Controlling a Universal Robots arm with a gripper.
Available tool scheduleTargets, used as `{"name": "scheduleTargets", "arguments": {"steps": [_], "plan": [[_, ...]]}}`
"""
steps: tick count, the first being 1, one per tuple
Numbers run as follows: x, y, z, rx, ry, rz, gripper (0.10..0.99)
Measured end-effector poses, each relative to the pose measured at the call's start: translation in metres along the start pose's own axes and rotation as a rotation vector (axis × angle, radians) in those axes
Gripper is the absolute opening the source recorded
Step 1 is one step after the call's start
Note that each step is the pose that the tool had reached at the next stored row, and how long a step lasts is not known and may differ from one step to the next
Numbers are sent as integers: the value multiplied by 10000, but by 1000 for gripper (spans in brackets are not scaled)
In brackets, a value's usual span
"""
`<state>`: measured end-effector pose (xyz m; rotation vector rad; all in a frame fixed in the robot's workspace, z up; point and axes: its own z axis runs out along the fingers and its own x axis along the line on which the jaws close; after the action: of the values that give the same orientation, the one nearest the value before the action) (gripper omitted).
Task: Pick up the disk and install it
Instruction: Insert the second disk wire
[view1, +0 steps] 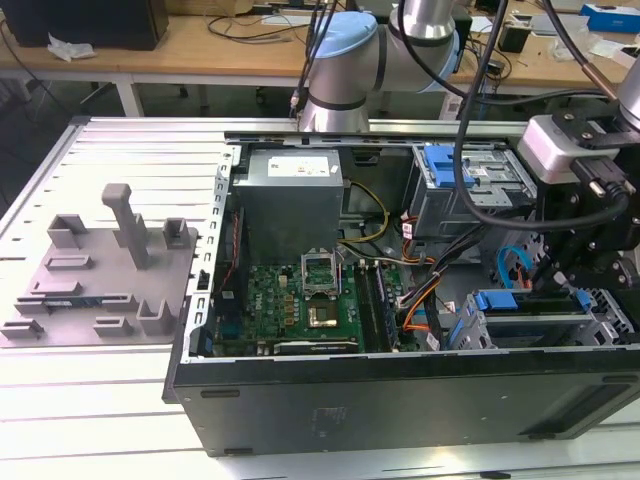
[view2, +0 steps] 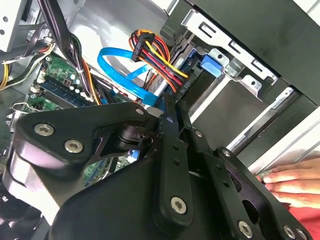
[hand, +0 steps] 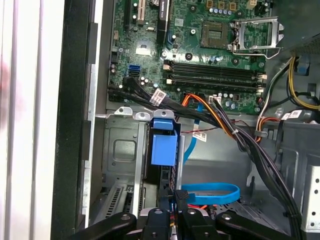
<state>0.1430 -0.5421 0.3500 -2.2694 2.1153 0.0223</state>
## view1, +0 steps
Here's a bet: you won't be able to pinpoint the orange power wire black plug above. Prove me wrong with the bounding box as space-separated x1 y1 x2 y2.
518 264 539 294

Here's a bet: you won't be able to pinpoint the black open PC case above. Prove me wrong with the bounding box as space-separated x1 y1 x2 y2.
162 130 640 459

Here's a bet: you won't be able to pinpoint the black cable with copper sleeve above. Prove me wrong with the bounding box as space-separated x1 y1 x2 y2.
542 0 624 102

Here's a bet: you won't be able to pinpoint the flat grey box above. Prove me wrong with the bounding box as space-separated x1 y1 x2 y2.
529 13 584 37

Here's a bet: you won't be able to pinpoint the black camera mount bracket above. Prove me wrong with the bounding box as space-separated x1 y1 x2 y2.
549 112 640 151

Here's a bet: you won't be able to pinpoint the black RAM slot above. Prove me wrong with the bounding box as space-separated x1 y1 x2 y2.
354 262 382 351
365 262 392 351

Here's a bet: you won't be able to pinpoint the silver metal drive cage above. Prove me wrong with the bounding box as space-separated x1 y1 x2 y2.
407 143 541 242

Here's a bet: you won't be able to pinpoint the clear plastic packets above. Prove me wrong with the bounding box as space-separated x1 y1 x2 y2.
549 24 594 63

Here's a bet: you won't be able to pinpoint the green motherboard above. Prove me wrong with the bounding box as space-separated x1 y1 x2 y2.
212 259 416 357

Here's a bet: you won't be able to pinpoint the yellow wire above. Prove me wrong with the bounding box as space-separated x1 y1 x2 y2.
340 180 392 247

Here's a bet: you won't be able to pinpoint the RAM stick with blue heatspreader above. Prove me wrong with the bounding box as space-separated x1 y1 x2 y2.
375 264 402 347

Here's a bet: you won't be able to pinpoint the blue data wire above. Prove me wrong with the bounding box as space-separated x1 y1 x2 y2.
497 243 533 292

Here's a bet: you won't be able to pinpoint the black graphics card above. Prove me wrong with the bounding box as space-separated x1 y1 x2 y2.
272 339 359 356

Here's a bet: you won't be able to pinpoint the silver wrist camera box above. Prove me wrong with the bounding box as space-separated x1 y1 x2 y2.
516 113 584 185

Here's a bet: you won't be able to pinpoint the long wooden desk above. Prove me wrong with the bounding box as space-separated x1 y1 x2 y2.
0 12 501 119

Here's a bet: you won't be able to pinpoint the metal socket cover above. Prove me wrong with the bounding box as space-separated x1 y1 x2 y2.
298 251 342 300

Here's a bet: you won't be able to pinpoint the wooden desk with boxes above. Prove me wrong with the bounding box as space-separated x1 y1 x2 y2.
469 9 640 121

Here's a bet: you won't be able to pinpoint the blue cardboard box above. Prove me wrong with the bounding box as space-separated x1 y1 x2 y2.
579 2 640 34

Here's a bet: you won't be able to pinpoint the black wire bundle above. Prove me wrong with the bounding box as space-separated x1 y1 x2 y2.
397 204 539 314

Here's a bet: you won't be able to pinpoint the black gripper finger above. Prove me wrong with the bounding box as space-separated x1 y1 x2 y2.
569 239 626 291
532 192 591 296

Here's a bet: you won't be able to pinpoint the black arm base cable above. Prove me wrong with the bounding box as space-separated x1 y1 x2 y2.
287 0 332 122

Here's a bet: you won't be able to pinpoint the crumpled clear plastic bag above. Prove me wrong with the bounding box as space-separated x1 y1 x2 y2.
47 32 96 64

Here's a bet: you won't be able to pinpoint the small black box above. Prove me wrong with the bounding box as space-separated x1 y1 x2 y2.
498 22 530 54

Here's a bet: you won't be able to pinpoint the large black box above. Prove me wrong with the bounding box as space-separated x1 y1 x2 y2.
4 0 170 52

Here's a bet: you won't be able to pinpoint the white and black box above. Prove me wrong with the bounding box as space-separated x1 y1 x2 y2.
589 39 640 68

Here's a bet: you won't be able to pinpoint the grey Dell power supply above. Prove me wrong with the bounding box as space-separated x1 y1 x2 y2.
230 147 347 266

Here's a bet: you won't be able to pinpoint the silver metal disk bay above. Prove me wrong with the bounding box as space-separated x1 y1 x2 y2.
447 287 626 351

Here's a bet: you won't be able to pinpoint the grey plastic parts rack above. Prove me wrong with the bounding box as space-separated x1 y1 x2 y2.
0 182 200 349

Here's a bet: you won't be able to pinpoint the CPU socket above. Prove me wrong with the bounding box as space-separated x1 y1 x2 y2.
303 298 342 331

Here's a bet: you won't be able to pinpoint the blue plastic drive latch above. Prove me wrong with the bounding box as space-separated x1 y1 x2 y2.
422 144 477 191

